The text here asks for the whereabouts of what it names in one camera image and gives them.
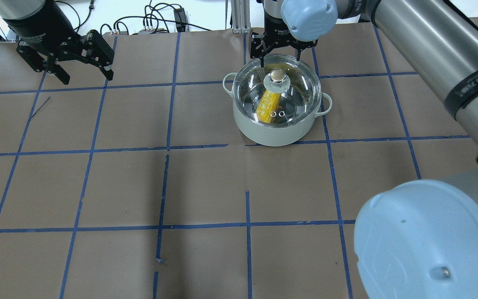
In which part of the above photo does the glass pot lid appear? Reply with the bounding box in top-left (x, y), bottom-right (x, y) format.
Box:
top-left (227, 54), bottom-right (323, 127)

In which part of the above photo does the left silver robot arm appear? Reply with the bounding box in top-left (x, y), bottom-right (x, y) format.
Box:
top-left (0, 0), bottom-right (115, 85)

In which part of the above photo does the yellow corn cob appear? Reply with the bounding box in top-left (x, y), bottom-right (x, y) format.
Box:
top-left (255, 90), bottom-right (281, 124)

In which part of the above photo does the aluminium frame post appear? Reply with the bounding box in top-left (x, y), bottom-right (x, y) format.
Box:
top-left (224, 0), bottom-right (251, 34)

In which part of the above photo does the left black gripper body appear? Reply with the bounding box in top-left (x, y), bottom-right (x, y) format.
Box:
top-left (6, 2), bottom-right (85, 63)

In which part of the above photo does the black cable bundle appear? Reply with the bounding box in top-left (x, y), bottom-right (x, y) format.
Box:
top-left (54, 0), bottom-right (212, 37)

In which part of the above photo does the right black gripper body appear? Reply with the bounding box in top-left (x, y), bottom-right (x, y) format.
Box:
top-left (261, 11), bottom-right (300, 47)

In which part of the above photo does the pale green cooking pot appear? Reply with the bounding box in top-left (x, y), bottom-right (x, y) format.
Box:
top-left (224, 69), bottom-right (333, 147)

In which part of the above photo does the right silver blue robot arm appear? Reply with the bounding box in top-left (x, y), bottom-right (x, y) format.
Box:
top-left (245, 23), bottom-right (477, 299)

